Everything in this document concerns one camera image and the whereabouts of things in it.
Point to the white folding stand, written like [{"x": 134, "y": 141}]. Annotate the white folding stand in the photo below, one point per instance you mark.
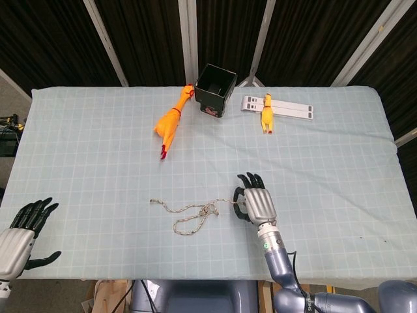
[{"x": 293, "y": 109}]

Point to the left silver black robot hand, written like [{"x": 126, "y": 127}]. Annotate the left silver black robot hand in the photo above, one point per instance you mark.
[{"x": 14, "y": 247}]

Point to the grey-blue robot torso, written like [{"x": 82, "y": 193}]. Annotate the grey-blue robot torso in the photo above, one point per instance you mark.
[{"x": 202, "y": 296}]

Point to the wooden table frame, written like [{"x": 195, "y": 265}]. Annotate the wooden table frame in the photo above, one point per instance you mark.
[{"x": 107, "y": 296}]

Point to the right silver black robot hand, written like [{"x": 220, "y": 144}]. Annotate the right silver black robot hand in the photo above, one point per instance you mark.
[{"x": 259, "y": 205}]

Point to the light blue checked tablecloth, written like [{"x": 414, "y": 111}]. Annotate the light blue checked tablecloth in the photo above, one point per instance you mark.
[{"x": 97, "y": 163}]

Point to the small yellow rubber chicken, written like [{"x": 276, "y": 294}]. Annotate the small yellow rubber chicken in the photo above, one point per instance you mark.
[{"x": 266, "y": 114}]

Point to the large orange rubber chicken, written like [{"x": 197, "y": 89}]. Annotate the large orange rubber chicken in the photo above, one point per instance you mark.
[{"x": 167, "y": 124}]

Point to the black open cardboard box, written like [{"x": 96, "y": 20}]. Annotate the black open cardboard box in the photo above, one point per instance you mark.
[{"x": 211, "y": 104}]

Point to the white frame post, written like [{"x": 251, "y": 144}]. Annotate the white frame post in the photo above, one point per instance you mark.
[
  {"x": 189, "y": 42},
  {"x": 106, "y": 42},
  {"x": 407, "y": 137},
  {"x": 262, "y": 36},
  {"x": 362, "y": 42}
]

